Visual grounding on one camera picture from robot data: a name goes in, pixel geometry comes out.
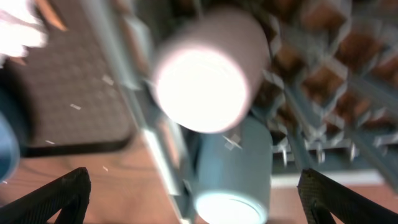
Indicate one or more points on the dark brown serving tray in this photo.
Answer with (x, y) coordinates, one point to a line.
(67, 92)

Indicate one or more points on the white tissue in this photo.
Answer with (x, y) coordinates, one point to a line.
(21, 28)

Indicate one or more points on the grey dishwasher rack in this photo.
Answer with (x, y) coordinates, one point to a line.
(328, 94)

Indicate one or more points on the dark blue plate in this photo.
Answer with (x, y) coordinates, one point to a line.
(10, 143)

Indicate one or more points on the light blue cup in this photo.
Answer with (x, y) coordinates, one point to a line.
(233, 183)

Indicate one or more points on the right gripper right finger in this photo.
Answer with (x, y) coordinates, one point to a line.
(323, 199)

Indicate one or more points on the pink cup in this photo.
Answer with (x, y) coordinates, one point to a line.
(207, 76)

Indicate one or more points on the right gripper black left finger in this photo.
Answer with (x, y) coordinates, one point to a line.
(67, 196)

